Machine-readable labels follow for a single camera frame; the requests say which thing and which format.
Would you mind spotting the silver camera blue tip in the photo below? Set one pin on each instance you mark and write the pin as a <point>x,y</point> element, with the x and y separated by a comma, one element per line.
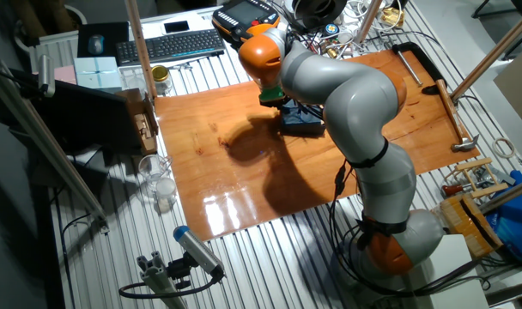
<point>196,249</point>

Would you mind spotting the grey computer mouse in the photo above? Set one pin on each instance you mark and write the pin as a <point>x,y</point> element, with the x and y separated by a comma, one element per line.
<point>95,44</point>

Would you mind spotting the clear plastic container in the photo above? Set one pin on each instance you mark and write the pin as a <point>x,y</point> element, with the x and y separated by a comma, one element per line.
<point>132,79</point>

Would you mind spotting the brown cardboard box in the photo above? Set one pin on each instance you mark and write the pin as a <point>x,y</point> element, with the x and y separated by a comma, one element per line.
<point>147,129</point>

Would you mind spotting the small wooden rack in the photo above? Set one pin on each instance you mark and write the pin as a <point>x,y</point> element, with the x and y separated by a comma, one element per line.
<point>473,163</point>

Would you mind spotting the small clear plastic cup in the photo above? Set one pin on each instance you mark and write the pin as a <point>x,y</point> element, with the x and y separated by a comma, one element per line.
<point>165,191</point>

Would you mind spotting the blue plastic bag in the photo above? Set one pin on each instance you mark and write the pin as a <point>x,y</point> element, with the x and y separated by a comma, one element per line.
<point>516,219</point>

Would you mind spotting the glossy wooden board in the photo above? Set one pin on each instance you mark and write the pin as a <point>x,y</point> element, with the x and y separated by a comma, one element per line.
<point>183,129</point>

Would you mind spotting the wooden frame pole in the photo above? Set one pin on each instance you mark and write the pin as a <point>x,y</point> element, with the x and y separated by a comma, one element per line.
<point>141,47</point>
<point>510,194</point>
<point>368,19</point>
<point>501,45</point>

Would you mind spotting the black computer keyboard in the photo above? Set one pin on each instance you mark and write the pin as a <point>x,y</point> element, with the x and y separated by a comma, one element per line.
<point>171,47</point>

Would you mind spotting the beige cardboard sheet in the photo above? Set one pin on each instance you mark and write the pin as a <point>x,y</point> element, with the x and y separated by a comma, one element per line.
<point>520,86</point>

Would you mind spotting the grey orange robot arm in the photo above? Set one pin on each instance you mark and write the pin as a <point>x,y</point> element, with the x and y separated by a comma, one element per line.
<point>355,103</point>

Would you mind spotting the black filament spool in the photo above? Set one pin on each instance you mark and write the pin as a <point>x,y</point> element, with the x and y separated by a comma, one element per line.
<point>304,15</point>

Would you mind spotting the clear glass beaker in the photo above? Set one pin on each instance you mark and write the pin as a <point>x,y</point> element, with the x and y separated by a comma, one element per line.
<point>151,169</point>

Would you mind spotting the aluminium profile post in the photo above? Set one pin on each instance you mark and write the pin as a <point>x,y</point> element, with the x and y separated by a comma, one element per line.
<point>155,274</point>

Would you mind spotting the round blue white badge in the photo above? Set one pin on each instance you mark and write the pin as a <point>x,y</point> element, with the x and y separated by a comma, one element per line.
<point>332,29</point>

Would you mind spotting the black flat panel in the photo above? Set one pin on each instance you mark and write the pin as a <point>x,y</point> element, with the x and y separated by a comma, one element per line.
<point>80,116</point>

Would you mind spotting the light blue gift box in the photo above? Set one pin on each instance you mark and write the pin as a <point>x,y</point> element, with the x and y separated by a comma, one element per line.
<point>98,73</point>

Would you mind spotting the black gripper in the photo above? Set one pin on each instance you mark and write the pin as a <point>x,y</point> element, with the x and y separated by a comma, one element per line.
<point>273,103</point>

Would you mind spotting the brass metal object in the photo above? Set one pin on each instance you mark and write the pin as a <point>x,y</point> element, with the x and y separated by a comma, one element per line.
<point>392,17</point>

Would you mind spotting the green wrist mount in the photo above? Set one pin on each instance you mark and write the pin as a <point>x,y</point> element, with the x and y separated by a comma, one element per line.
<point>272,93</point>

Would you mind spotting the pink box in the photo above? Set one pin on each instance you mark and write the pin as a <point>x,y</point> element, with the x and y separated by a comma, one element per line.
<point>65,75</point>

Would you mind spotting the white box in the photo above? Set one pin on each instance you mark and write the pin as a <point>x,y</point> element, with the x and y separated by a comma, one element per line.
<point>454,253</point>

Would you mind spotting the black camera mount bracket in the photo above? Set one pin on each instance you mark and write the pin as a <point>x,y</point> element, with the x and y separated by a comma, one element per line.
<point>179,270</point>

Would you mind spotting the white tape roll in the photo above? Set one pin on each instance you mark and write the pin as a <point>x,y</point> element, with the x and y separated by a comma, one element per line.
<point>503,140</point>

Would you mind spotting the black clamp silver rod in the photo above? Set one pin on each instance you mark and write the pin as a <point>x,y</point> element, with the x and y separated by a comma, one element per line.
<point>430,90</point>

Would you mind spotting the small brass fitting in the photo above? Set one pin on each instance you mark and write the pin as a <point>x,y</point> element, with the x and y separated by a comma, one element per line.
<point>332,52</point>

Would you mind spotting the long aluminium beam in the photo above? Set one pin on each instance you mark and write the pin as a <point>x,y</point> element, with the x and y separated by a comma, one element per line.
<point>50,148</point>

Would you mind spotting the blue ribboned casing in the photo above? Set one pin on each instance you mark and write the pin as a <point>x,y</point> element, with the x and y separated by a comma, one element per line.
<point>299,124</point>

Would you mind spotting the glass jar gold lid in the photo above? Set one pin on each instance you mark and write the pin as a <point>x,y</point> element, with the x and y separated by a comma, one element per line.
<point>161,81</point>

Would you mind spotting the black mouse pad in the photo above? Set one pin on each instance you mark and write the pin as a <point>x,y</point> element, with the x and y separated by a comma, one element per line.
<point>115,34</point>

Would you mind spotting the orange black teach pendant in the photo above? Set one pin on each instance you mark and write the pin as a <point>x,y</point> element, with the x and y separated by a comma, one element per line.
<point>239,15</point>

